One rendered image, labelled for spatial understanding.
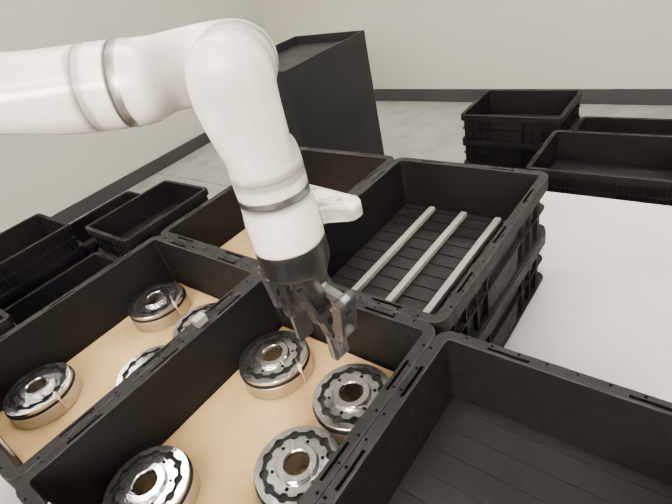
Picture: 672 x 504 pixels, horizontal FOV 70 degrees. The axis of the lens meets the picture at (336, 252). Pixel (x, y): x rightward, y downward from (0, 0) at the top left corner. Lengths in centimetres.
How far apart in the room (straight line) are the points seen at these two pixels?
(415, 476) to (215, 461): 25
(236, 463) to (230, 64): 46
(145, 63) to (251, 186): 13
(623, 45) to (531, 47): 55
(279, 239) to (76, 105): 20
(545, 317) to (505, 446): 37
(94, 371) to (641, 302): 93
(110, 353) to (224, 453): 33
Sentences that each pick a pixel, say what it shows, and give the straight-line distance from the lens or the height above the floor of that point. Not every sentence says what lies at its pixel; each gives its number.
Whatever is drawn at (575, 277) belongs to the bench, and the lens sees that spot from 102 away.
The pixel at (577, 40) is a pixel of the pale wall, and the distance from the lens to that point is 370.
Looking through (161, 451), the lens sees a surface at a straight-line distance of 67.
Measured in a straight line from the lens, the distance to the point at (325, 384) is 65.
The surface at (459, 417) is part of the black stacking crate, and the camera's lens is 63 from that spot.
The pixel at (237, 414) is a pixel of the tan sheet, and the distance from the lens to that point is 70.
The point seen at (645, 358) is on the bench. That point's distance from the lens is 89.
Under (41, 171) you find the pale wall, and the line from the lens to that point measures 384.
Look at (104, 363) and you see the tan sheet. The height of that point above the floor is 83.
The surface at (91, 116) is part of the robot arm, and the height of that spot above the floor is 126.
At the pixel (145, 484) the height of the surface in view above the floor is 85.
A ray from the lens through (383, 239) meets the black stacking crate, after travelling 93.
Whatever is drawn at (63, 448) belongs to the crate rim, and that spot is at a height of 93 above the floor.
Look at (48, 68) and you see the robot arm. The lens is 45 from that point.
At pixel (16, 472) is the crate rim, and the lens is 67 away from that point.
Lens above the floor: 134
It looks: 34 degrees down
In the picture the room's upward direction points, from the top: 14 degrees counter-clockwise
